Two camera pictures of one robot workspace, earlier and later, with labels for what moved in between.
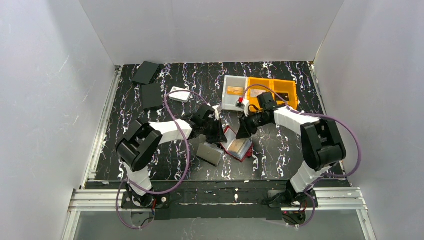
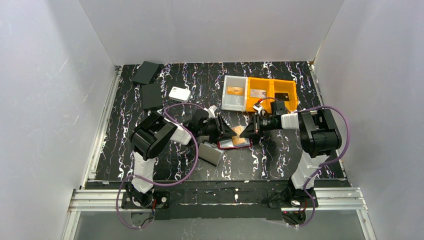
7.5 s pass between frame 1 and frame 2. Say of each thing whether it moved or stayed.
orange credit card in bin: stayed
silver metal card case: stayed
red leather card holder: moved
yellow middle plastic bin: stayed
